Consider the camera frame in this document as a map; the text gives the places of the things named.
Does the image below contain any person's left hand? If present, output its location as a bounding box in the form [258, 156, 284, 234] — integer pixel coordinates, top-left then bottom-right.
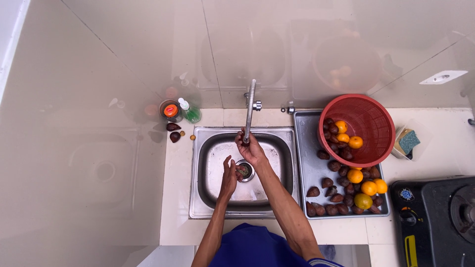
[220, 155, 246, 197]

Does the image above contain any person's right hand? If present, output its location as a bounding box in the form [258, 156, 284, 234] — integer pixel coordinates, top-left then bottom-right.
[235, 128, 269, 168]

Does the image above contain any flexible metal faucet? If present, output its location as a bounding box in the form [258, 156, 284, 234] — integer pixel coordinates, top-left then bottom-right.
[243, 79, 262, 144]

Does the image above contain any metal sink drain strainer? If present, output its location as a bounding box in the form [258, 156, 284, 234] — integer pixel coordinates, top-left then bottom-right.
[236, 159, 256, 182]

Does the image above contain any stainless steel sink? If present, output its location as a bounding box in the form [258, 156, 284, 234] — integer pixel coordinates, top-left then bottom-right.
[189, 126, 300, 219]

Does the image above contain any green dish soap bottle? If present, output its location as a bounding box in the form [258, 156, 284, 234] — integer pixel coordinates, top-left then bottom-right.
[178, 97, 202, 124]

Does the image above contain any jar with orange lid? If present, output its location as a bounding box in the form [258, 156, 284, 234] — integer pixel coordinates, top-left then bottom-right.
[159, 99, 183, 123]

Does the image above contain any metal tray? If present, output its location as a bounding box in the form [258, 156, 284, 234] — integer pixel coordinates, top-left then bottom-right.
[293, 110, 391, 220]

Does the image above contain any person's blue shirt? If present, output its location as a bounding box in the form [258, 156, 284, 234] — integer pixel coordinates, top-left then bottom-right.
[208, 222, 346, 267]

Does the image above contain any heap of brown snake fruits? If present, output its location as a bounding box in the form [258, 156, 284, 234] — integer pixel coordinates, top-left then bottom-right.
[323, 118, 354, 161]
[306, 148, 384, 217]

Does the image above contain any greenish yellow citrus fruit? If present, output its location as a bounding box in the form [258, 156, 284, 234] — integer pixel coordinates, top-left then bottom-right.
[354, 193, 373, 210]

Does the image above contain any red plastic basket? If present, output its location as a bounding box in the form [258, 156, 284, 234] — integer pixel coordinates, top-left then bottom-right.
[318, 94, 396, 168]

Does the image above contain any green scouring sponge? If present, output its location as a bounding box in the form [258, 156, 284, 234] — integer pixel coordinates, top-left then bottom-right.
[399, 130, 421, 156]

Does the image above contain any clear plastic sponge container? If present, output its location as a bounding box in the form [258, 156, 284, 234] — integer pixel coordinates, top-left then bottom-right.
[391, 119, 433, 162]

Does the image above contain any black gas stove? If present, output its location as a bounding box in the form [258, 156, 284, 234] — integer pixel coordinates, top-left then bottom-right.
[390, 176, 475, 267]

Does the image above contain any white wall plate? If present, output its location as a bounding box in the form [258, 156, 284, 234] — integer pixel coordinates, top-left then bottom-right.
[419, 70, 469, 85]

